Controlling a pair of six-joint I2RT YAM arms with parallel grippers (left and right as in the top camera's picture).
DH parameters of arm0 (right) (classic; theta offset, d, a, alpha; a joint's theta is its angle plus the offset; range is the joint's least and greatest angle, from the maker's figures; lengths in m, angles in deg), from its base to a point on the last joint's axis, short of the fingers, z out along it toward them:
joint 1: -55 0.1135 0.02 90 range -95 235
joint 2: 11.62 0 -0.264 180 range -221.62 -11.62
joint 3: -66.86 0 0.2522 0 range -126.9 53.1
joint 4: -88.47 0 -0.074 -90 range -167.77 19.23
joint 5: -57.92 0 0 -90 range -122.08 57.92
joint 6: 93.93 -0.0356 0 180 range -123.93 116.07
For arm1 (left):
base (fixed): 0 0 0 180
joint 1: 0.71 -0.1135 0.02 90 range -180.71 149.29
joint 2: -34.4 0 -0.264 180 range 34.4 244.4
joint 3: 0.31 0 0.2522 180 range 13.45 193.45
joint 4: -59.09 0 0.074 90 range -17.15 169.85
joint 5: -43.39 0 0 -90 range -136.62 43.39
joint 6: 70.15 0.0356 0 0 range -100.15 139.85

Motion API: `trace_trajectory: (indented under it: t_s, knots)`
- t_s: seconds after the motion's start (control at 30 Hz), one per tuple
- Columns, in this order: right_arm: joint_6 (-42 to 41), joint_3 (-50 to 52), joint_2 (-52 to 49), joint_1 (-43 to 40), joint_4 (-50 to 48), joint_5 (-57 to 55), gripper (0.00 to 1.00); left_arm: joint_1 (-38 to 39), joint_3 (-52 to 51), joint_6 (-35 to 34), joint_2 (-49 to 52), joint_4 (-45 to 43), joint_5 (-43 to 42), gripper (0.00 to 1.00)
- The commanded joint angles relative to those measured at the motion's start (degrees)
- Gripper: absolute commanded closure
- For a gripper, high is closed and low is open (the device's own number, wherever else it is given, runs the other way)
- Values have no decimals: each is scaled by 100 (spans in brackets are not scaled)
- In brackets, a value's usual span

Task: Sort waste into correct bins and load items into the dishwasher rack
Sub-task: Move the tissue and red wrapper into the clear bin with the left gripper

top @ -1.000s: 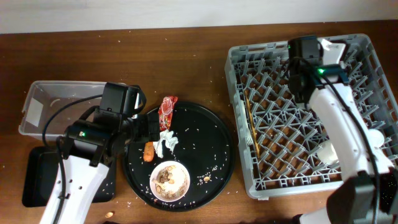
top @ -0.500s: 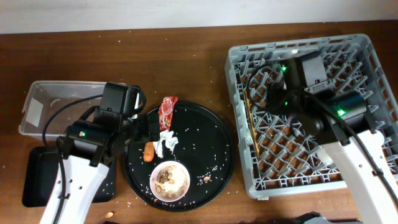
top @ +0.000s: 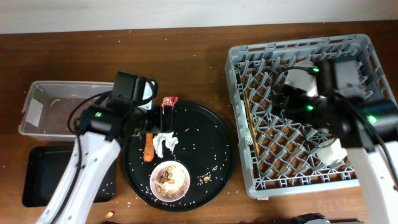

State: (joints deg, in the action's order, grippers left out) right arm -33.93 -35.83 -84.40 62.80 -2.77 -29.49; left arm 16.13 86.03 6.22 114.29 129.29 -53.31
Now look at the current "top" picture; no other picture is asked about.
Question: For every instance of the black rectangular tray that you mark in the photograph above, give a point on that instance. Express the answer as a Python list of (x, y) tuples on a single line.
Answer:
[(45, 168)]

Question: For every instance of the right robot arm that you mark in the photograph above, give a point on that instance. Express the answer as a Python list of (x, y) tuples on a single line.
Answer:
[(327, 95)]

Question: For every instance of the red snack wrapper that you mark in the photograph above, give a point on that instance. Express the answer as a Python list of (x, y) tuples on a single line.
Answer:
[(169, 101)]

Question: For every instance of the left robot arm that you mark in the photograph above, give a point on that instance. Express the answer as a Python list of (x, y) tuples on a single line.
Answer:
[(98, 133)]

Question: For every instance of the white tissue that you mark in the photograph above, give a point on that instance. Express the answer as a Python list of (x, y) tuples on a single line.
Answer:
[(167, 140)]

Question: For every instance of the clear plastic bin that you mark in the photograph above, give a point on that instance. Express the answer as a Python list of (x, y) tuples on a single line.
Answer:
[(48, 105)]

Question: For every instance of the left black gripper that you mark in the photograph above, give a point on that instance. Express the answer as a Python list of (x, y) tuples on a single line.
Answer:
[(157, 126)]

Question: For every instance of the peanut on table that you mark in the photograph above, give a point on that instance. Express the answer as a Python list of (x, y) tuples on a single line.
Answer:
[(109, 214)]

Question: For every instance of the pink bowl with food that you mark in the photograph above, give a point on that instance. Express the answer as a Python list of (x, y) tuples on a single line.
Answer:
[(169, 181)]

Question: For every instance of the white plastic fork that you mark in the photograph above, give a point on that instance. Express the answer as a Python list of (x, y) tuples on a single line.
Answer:
[(248, 137)]

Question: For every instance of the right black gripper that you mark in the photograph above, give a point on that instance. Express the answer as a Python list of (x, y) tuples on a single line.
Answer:
[(291, 109)]

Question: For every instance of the grey plastic dishwasher rack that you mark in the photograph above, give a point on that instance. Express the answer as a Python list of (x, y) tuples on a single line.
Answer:
[(288, 162)]

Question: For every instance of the round black serving tray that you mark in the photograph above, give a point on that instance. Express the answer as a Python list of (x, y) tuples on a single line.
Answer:
[(205, 148)]

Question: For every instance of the wooden chopstick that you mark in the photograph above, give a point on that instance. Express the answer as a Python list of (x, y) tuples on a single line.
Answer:
[(248, 107)]

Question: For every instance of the white paper cup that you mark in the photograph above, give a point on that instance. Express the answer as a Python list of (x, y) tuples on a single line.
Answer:
[(330, 152)]

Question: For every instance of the orange carrot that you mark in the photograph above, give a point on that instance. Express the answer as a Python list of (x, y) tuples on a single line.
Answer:
[(149, 148)]

